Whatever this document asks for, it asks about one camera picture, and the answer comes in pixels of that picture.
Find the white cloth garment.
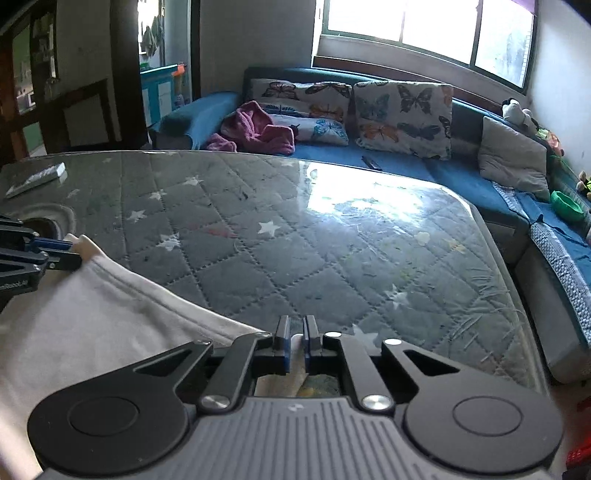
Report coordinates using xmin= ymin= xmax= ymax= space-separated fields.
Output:
xmin=1 ymin=236 xmax=254 ymax=479

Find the grey remote control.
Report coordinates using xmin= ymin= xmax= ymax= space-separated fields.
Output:
xmin=5 ymin=162 xmax=66 ymax=199

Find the blue white cabinet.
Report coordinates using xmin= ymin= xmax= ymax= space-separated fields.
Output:
xmin=140 ymin=63 xmax=185 ymax=127

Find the black remote on sofa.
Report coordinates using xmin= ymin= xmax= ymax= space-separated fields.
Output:
xmin=362 ymin=155 xmax=382 ymax=171

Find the small butterfly pillow lying flat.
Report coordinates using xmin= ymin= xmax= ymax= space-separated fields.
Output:
xmin=270 ymin=115 xmax=349 ymax=146

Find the pink crumpled garment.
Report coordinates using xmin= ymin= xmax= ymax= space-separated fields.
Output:
xmin=205 ymin=101 xmax=296 ymax=156

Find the right butterfly print pillow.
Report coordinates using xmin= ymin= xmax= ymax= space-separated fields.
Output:
xmin=353 ymin=80 xmax=454 ymax=160

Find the butterfly print pillow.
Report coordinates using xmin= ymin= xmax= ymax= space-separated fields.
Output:
xmin=353 ymin=80 xmax=454 ymax=160
xmin=247 ymin=78 xmax=353 ymax=123

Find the left butterfly print pillow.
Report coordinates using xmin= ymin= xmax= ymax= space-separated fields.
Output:
xmin=247 ymin=78 xmax=353 ymax=123

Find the blue corner sofa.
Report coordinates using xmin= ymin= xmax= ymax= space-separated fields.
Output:
xmin=149 ymin=68 xmax=590 ymax=384

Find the grey plain cushion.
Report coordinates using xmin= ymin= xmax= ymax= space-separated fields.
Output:
xmin=478 ymin=117 xmax=550 ymax=202

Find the green plastic bowl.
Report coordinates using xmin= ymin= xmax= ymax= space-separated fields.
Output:
xmin=550 ymin=190 xmax=585 ymax=223

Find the black white plush toy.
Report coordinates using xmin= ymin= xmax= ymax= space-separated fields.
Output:
xmin=502 ymin=98 xmax=539 ymax=135

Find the green brown plush toy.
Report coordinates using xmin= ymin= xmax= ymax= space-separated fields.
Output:
xmin=576 ymin=171 xmax=591 ymax=201

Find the dark wooden doorway frame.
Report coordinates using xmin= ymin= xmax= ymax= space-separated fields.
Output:
xmin=110 ymin=0 xmax=147 ymax=150

